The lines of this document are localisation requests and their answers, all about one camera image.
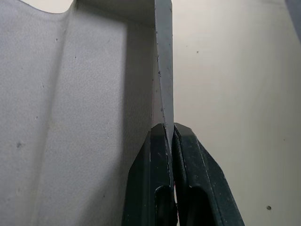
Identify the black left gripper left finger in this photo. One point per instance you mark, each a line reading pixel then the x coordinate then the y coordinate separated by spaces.
pixel 143 179

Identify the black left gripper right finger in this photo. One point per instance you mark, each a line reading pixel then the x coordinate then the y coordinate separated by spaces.
pixel 202 179

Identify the grey plastic bin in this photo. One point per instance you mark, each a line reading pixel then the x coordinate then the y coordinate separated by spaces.
pixel 77 117

